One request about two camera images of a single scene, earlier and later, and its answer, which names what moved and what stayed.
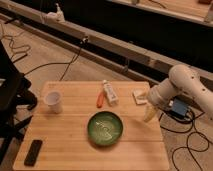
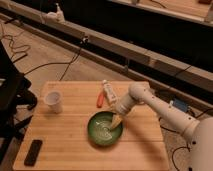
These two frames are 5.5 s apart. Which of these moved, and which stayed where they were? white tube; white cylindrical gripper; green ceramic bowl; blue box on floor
Moved: white cylindrical gripper
Stayed: green ceramic bowl; blue box on floor; white tube
